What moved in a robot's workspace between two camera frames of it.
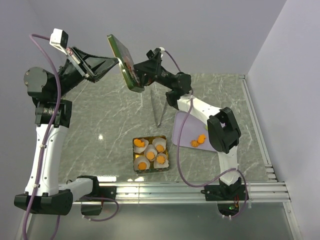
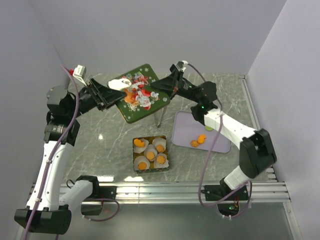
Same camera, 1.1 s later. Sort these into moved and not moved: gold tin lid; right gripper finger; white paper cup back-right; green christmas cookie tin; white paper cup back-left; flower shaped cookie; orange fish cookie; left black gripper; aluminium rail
Moved: gold tin lid; left black gripper; right gripper finger
Not moved: green christmas cookie tin; white paper cup back-right; white paper cup back-left; orange fish cookie; aluminium rail; flower shaped cookie
